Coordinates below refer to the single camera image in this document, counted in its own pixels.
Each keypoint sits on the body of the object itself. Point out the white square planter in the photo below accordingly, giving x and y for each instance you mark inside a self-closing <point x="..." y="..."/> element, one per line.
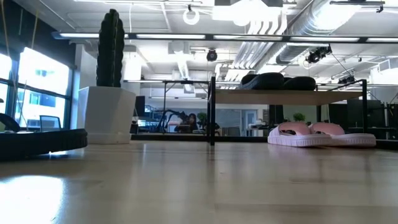
<point x="105" y="115"/>

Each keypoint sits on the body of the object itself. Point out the person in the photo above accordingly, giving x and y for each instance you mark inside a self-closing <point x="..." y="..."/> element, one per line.
<point x="192" y="119"/>

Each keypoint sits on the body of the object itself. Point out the black background table frame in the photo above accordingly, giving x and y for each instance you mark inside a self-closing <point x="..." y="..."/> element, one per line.
<point x="186" y="82"/>

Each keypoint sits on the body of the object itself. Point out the small green potted plant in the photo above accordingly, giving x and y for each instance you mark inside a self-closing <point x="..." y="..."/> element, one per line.
<point x="299" y="117"/>

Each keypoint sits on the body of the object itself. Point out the large bright window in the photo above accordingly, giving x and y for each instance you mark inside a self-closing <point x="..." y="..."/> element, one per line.
<point x="43" y="71"/>

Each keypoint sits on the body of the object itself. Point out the long linear ceiling light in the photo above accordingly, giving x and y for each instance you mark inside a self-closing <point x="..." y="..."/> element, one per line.
<point x="171" y="36"/>

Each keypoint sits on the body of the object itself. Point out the black computer monitor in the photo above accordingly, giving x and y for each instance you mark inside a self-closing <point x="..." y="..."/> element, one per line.
<point x="140" y="105"/>

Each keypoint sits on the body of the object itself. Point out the tall dark cactus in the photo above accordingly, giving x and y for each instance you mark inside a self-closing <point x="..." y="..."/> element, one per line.
<point x="109" y="46"/>

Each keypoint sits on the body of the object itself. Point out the black ceiling dome camera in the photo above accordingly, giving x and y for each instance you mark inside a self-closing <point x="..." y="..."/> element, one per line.
<point x="211" y="56"/>

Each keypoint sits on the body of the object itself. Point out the black ceiling spotlight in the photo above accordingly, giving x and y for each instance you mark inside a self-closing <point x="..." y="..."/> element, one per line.
<point x="317" y="55"/>
<point x="346" y="80"/>

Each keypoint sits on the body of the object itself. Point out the silver spiral air duct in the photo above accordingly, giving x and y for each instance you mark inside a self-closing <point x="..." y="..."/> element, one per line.
<point x="311" y="21"/>

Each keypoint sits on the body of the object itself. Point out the wooden shelf black legs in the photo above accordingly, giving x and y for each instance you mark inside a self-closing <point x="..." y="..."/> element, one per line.
<point x="280" y="97"/>

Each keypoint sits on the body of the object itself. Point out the white ceiling pipe bundle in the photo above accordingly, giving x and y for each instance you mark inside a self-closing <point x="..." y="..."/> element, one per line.
<point x="258" y="46"/>

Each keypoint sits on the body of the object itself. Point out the pink rubber slide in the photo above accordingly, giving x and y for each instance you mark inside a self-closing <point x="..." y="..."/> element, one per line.
<point x="354" y="139"/>
<point x="298" y="140"/>

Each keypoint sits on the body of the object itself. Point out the dark potted plant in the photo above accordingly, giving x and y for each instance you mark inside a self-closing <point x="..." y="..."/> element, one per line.
<point x="202" y="118"/>

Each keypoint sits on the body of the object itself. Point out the black background robot arm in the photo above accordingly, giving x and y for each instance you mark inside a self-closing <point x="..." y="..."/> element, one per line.
<point x="169" y="112"/>

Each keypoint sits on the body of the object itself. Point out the grey office chair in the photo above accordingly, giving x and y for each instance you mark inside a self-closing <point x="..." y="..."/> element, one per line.
<point x="49" y="123"/>

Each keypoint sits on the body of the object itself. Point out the black cabinet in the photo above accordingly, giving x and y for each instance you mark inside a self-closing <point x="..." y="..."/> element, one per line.
<point x="376" y="115"/>

